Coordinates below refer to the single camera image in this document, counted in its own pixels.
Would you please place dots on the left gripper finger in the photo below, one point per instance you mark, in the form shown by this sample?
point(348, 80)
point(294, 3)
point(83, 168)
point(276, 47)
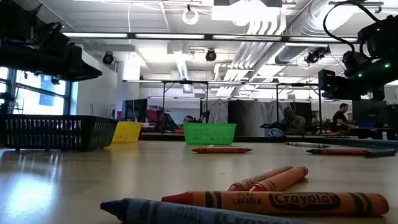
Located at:
point(68, 72)

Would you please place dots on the orange-red crayon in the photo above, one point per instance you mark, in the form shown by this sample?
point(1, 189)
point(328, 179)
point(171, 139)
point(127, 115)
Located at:
point(339, 152)
point(258, 179)
point(221, 150)
point(283, 180)
point(280, 203)

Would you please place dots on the blue crayon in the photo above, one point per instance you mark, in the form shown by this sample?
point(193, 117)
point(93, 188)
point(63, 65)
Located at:
point(155, 213)
point(381, 152)

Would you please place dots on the grey crayon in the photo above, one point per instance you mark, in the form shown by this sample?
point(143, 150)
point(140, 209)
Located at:
point(306, 145)

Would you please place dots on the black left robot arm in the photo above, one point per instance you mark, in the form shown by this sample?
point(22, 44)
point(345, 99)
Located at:
point(12, 25)

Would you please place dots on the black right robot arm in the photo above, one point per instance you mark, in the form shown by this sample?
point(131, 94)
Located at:
point(379, 37)

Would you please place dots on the black monitor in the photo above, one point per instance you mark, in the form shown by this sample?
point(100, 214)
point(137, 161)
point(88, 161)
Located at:
point(136, 109)
point(368, 113)

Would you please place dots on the person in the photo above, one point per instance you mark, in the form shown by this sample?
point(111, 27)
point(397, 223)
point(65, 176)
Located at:
point(295, 123)
point(339, 119)
point(188, 119)

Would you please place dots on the blue box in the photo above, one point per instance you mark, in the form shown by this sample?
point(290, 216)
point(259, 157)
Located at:
point(363, 124)

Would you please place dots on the black ceiling spotlight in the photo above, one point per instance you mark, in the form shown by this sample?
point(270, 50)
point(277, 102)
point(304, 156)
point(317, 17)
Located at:
point(108, 58)
point(315, 55)
point(211, 55)

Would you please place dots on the window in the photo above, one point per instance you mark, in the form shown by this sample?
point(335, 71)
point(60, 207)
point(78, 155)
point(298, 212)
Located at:
point(34, 102)

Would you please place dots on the small white bottle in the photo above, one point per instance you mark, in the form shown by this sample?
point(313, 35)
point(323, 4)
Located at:
point(384, 136)

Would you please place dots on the black plastic basket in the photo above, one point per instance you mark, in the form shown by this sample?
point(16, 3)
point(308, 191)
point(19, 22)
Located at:
point(46, 133)

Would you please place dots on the yellow plastic basket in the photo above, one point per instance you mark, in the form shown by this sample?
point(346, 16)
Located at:
point(127, 132)

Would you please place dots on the blue and white helmet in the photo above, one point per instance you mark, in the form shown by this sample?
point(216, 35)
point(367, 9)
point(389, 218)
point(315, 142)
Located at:
point(276, 133)

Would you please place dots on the dark grey curtain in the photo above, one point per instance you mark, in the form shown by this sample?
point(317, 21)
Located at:
point(248, 113)

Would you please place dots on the overhead LED light bar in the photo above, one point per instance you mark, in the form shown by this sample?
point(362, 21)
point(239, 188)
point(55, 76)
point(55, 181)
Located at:
point(169, 36)

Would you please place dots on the white cloth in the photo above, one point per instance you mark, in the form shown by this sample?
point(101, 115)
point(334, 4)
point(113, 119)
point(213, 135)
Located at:
point(219, 110)

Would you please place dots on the green plastic basket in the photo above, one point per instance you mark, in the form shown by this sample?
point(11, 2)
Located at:
point(210, 133)

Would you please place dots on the black metal rig frame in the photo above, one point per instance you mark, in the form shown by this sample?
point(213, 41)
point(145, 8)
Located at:
point(186, 82)
point(298, 84)

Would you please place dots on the silver air duct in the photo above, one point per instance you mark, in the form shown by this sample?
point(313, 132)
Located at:
point(311, 25)

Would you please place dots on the black table frame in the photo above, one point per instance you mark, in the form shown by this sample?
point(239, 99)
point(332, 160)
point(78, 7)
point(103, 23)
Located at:
point(258, 139)

